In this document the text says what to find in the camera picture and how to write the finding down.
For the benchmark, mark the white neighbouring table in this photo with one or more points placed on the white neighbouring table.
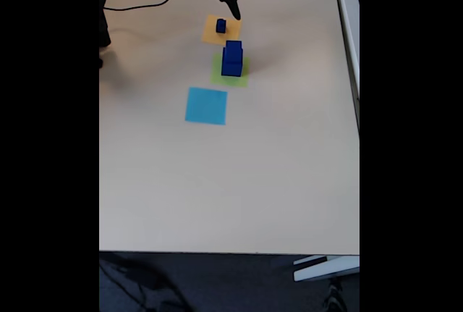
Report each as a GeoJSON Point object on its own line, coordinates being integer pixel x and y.
{"type": "Point", "coordinates": [349, 29]}

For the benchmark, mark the medium blue cube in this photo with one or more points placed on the medium blue cube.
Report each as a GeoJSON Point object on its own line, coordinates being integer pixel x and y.
{"type": "Point", "coordinates": [233, 53]}

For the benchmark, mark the light blue paper square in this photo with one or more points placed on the light blue paper square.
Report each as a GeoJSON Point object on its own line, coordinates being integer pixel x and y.
{"type": "Point", "coordinates": [206, 106]}

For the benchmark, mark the white table leg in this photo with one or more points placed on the white table leg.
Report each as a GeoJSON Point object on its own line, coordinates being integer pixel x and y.
{"type": "Point", "coordinates": [325, 268]}

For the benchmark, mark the small blue cube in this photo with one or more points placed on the small blue cube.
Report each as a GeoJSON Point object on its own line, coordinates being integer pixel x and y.
{"type": "Point", "coordinates": [220, 28]}

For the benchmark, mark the green paper square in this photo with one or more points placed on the green paper square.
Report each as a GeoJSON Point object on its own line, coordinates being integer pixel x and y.
{"type": "Point", "coordinates": [238, 81]}

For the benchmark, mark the large blue cube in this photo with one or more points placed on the large blue cube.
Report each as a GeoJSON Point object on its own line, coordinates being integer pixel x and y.
{"type": "Point", "coordinates": [231, 67]}

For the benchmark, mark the orange paper square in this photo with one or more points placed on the orange paper square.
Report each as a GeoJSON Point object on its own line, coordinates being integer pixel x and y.
{"type": "Point", "coordinates": [231, 35]}

